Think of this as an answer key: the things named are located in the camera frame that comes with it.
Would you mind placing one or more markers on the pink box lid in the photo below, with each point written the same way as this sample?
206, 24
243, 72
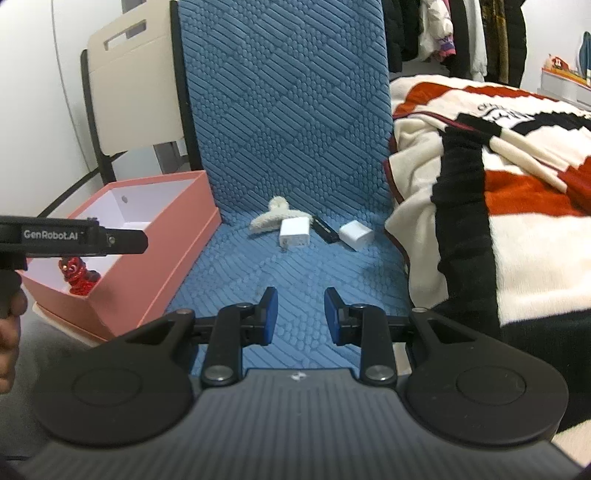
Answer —
60, 321

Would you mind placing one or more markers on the brown patterned hanging garment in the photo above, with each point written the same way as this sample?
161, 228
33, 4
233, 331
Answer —
495, 37

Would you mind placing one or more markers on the red glossy figurine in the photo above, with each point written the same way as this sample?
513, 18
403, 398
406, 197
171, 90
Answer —
77, 277

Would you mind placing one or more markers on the white charger with prongs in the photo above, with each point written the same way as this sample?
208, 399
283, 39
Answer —
294, 234

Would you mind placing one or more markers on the black hanging coat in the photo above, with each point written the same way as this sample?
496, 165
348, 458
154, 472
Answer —
516, 41

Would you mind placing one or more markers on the white plain charger block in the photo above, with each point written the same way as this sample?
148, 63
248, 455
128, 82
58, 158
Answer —
356, 234

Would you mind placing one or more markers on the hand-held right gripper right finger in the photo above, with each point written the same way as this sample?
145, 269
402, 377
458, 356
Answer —
330, 318

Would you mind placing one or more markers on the white puffy hanging jacket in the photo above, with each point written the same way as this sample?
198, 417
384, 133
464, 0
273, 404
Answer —
436, 27

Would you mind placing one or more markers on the white fluffy hair claw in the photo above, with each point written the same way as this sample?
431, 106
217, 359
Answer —
272, 217

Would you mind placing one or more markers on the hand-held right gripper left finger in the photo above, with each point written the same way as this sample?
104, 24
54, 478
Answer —
270, 318

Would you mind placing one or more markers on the pink cardboard box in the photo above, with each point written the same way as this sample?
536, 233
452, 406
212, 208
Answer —
152, 249

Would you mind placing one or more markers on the beige folding chair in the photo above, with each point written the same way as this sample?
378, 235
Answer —
134, 83

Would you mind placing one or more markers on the blue quilted mat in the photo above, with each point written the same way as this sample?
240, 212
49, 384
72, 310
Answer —
286, 115

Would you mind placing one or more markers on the person's left hand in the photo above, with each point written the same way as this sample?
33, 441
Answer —
9, 350

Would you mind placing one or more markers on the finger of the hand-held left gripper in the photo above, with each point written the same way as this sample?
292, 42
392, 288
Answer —
122, 241

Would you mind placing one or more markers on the black rectangular lighter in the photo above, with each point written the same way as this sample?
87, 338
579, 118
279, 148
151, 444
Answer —
324, 230

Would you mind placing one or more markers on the white storage box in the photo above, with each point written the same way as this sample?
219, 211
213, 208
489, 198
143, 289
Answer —
561, 87

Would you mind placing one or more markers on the red white toy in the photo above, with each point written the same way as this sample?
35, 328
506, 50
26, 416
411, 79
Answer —
557, 62

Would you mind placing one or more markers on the black hanging jacket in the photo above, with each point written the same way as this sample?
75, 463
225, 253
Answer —
399, 32

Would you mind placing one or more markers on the white hanging garment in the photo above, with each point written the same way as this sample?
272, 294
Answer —
475, 41

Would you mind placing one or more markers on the red white black blanket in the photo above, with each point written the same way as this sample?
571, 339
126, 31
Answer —
517, 207

